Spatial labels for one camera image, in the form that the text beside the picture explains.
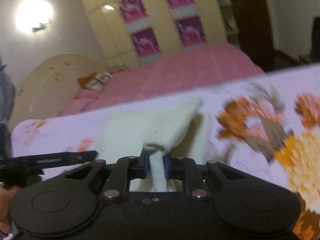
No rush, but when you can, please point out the pale green small garment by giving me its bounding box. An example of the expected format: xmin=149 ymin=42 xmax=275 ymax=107
xmin=95 ymin=98 xmax=212 ymax=192

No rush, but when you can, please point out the person's left hand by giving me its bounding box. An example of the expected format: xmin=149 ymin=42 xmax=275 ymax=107
xmin=0 ymin=183 xmax=21 ymax=239

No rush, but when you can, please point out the grey curtain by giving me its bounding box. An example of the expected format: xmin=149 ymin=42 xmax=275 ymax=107
xmin=0 ymin=61 xmax=16 ymax=125

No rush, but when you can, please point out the cream arched headboard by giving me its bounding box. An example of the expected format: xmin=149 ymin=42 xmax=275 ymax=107
xmin=9 ymin=54 xmax=105 ymax=130

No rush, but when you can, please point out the orange white floral pillow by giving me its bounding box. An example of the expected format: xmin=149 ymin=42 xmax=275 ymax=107
xmin=77 ymin=66 xmax=128 ymax=90

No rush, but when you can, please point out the floral lilac bed sheet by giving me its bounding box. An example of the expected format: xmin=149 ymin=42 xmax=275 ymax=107
xmin=12 ymin=63 xmax=319 ymax=239

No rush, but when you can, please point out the pink quilt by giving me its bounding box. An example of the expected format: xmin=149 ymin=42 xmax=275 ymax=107
xmin=60 ymin=44 xmax=264 ymax=116

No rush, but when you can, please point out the cream wardrobe with pink posters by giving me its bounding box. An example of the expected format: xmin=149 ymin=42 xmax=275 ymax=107
xmin=80 ymin=0 xmax=239 ymax=68

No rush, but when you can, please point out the wall lamp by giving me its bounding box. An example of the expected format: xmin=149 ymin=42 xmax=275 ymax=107
xmin=15 ymin=0 xmax=54 ymax=34

